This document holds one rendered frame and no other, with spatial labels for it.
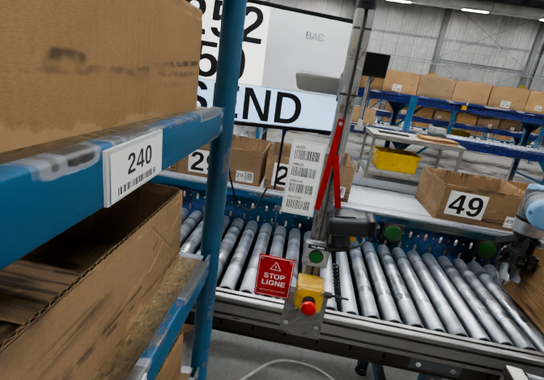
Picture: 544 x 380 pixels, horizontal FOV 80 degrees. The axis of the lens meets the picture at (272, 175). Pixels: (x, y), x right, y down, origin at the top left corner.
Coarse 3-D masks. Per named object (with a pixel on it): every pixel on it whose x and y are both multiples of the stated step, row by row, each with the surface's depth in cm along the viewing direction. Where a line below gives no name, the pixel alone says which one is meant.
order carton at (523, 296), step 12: (540, 252) 120; (540, 264) 121; (528, 276) 111; (540, 276) 105; (504, 288) 122; (516, 288) 115; (528, 288) 110; (540, 288) 104; (516, 300) 114; (528, 300) 109; (540, 300) 104; (528, 312) 108; (540, 312) 103; (540, 324) 102
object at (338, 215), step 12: (336, 216) 79; (348, 216) 79; (360, 216) 79; (372, 216) 81; (336, 228) 79; (348, 228) 79; (360, 228) 78; (372, 228) 78; (336, 240) 81; (348, 240) 81
